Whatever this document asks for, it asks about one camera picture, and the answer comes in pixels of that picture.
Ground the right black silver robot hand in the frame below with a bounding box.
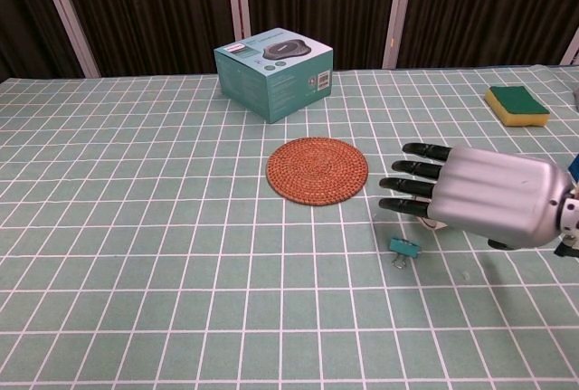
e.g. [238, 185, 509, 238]
[377, 142, 572, 251]

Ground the green yellow scrub sponge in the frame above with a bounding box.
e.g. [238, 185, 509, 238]
[484, 85, 551, 128]

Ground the teal speakerphone product box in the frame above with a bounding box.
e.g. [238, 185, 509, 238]
[213, 27, 335, 125]

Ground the green white grid tablecloth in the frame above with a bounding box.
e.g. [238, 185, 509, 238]
[0, 65, 579, 390]

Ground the round orange woven coaster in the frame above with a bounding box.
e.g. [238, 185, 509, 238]
[265, 137, 369, 208]

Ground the teal binder clip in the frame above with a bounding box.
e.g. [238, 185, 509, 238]
[388, 236, 422, 270]

